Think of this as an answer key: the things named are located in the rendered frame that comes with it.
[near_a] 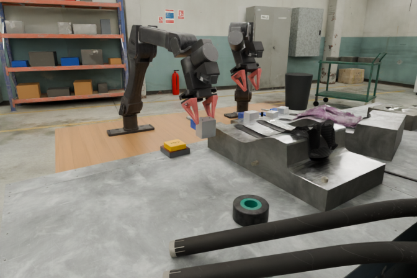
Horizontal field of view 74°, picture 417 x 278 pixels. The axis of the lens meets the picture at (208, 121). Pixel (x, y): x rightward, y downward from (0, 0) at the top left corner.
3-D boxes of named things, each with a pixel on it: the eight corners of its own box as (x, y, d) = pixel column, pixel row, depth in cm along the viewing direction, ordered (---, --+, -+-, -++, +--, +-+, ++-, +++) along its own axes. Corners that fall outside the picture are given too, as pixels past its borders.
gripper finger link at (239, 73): (260, 86, 105) (253, 64, 107) (246, 88, 102) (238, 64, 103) (249, 93, 111) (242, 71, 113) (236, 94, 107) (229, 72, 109)
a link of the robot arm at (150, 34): (201, 34, 86) (148, 23, 106) (178, 33, 80) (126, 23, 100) (198, 73, 90) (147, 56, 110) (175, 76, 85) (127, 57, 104)
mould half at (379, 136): (258, 131, 123) (259, 107, 119) (283, 119, 142) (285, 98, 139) (391, 161, 92) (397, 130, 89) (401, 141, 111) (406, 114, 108)
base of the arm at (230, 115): (261, 100, 150) (254, 97, 156) (230, 103, 141) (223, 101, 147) (260, 113, 153) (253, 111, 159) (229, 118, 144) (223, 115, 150)
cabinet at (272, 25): (242, 89, 714) (246, 7, 660) (275, 87, 751) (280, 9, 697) (252, 92, 672) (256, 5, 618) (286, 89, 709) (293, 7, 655)
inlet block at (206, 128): (180, 126, 92) (180, 110, 90) (193, 123, 95) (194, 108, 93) (201, 139, 82) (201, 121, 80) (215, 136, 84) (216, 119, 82)
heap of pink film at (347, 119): (287, 121, 116) (289, 103, 114) (303, 113, 129) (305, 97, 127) (355, 134, 100) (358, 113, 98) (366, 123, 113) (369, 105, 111)
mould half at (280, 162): (207, 147, 104) (207, 112, 101) (259, 134, 118) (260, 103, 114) (324, 213, 64) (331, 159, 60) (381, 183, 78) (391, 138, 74)
